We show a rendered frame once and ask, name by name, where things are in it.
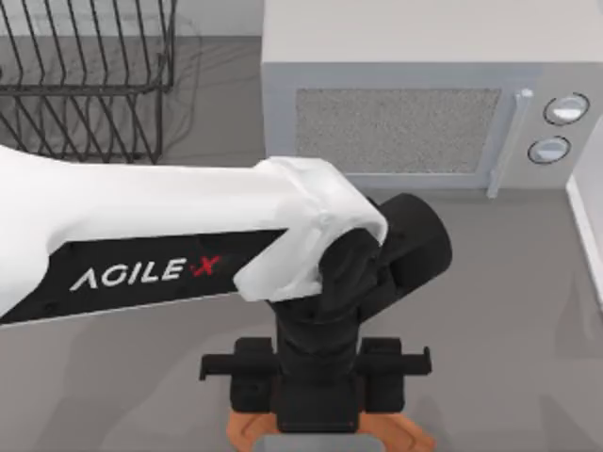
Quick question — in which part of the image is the round microwave knob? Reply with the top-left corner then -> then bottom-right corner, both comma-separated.
543,91 -> 592,126
527,135 -> 573,166

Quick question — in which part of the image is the pale microwave oven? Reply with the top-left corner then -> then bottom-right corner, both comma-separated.
260,0 -> 603,193

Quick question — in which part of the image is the black wire dish rack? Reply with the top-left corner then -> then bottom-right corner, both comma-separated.
0,0 -> 179,166

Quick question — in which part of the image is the microwave door with speckled window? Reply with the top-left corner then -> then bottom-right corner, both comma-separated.
262,62 -> 544,190

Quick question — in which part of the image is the pale microwave door handle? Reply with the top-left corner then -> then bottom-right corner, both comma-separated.
486,88 -> 535,200

